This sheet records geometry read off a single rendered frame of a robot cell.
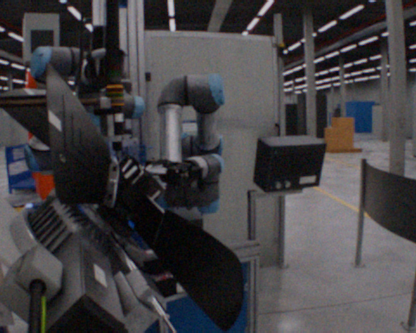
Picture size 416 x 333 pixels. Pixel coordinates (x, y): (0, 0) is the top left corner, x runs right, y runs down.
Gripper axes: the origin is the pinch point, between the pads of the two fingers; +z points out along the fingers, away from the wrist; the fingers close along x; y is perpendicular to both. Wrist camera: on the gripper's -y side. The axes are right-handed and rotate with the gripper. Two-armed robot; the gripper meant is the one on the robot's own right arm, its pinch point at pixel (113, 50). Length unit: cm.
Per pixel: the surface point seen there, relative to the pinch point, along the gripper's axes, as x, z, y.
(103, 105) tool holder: 3.3, 1.7, 12.8
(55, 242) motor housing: 17.8, 13.7, 38.6
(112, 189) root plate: 5.7, 14.1, 29.7
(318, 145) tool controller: -83, -17, 28
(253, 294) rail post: -58, -27, 88
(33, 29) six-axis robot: -4, -395, -108
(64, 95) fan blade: 15.3, 26.5, 12.3
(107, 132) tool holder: 2.5, 1.1, 18.9
